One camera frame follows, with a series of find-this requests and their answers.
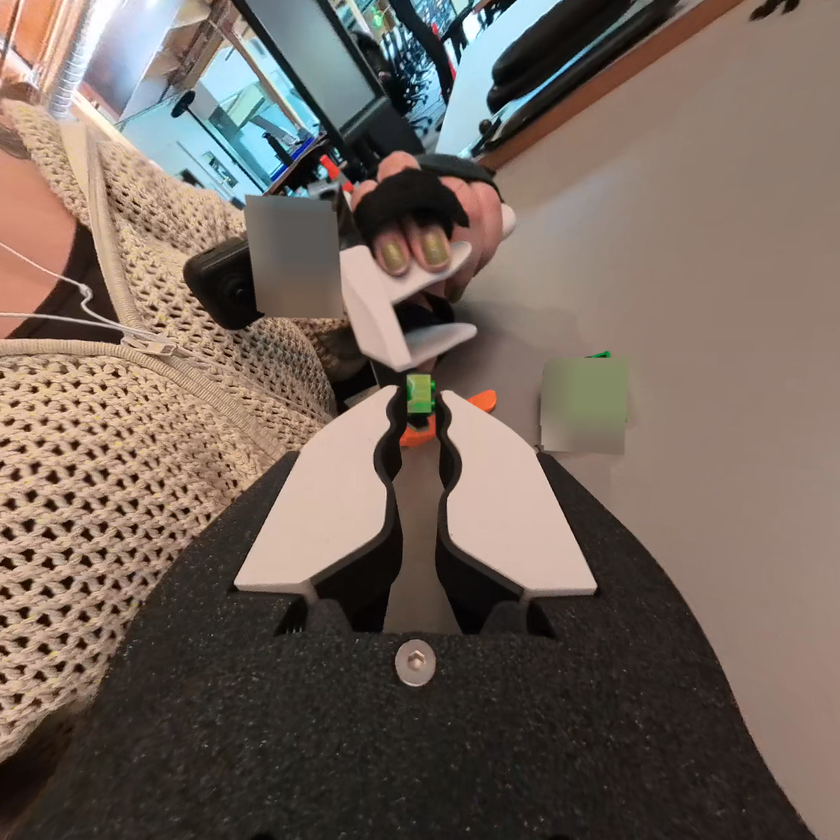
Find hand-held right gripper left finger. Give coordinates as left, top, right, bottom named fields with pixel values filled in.
left=233, top=385, right=403, bottom=634

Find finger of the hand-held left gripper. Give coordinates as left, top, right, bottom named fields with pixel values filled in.
left=340, top=241, right=473, bottom=370
left=402, top=323, right=479, bottom=368

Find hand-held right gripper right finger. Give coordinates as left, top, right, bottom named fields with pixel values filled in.
left=434, top=389, right=599, bottom=634

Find orange brick separator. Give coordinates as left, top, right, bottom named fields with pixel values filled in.
left=399, top=389, right=497, bottom=448

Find black monitor stand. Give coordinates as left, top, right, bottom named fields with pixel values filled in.
left=331, top=108, right=427, bottom=188

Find person's knit-sweater torso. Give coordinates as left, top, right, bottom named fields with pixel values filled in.
left=0, top=98, right=339, bottom=762

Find large black monitor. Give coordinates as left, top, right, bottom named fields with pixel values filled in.
left=233, top=0, right=389, bottom=135

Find thin white cable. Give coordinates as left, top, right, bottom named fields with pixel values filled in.
left=0, top=241, right=175, bottom=358

